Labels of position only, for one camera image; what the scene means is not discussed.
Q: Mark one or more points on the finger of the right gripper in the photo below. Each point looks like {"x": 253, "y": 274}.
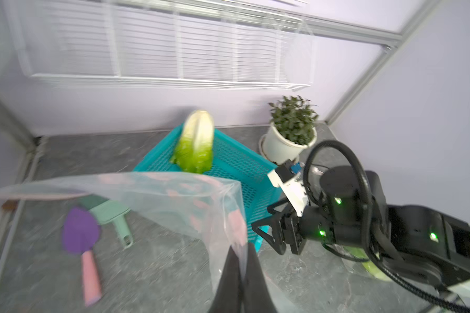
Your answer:
{"x": 275, "y": 230}

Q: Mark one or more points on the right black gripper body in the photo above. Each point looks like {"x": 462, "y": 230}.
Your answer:
{"x": 334, "y": 217}

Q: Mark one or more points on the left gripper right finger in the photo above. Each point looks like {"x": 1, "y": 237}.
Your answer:
{"x": 256, "y": 297}

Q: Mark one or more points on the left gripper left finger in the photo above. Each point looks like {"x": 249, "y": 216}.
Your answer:
{"x": 228, "y": 297}

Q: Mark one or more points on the green chinese cabbage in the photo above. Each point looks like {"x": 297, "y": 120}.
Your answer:
{"x": 368, "y": 266}

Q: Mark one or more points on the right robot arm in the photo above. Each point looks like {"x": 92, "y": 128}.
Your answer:
{"x": 411, "y": 245}

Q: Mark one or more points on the clear pink-dotted zipper bag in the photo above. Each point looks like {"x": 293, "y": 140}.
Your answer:
{"x": 210, "y": 209}

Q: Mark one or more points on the pale upright chinese cabbage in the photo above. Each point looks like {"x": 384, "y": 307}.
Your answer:
{"x": 194, "y": 150}

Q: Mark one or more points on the teal plastic basket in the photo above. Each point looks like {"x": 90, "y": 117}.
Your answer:
{"x": 235, "y": 157}

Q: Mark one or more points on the potted green plant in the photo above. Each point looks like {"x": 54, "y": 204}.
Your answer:
{"x": 292, "y": 129}

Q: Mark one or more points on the green toy scoop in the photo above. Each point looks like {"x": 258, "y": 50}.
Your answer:
{"x": 107, "y": 211}

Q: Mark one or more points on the purple toy shovel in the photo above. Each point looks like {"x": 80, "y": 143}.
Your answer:
{"x": 79, "y": 234}

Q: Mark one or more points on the long white wire shelf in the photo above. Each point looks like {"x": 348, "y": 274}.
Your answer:
{"x": 175, "y": 44}

